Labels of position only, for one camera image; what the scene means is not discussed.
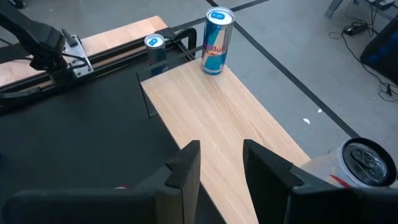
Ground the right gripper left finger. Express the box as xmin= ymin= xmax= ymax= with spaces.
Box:
xmin=2 ymin=140 xmax=201 ymax=224

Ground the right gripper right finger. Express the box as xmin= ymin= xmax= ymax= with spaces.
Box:
xmin=243 ymin=139 xmax=398 ymax=224

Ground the blue silver Red Bull can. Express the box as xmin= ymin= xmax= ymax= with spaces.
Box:
xmin=200 ymin=6 xmax=236 ymax=76
xmin=144 ymin=33 xmax=169 ymax=77

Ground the white Celsius can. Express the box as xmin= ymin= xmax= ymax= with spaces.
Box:
xmin=300 ymin=137 xmax=398 ymax=189

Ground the black table mat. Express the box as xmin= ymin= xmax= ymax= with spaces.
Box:
xmin=0 ymin=58 xmax=224 ymax=224

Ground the dark blue black object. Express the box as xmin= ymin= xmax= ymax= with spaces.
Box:
xmin=360 ymin=15 xmax=398 ymax=85

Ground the black power adapter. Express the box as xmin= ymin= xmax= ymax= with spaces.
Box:
xmin=343 ymin=24 xmax=368 ymax=35

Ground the grey metal stand leg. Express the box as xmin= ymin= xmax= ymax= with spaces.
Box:
xmin=323 ymin=0 xmax=345 ymax=19

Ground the wooden shelf with black frame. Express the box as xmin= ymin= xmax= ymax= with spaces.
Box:
xmin=136 ymin=45 xmax=312 ymax=224

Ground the black aluminium table frame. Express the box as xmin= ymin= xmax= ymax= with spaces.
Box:
xmin=0 ymin=26 xmax=198 ymax=114

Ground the black loop bracket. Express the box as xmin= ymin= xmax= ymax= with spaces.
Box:
xmin=155 ymin=27 xmax=198 ymax=60

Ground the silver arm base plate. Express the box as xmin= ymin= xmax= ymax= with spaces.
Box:
xmin=62 ymin=33 xmax=94 ymax=78

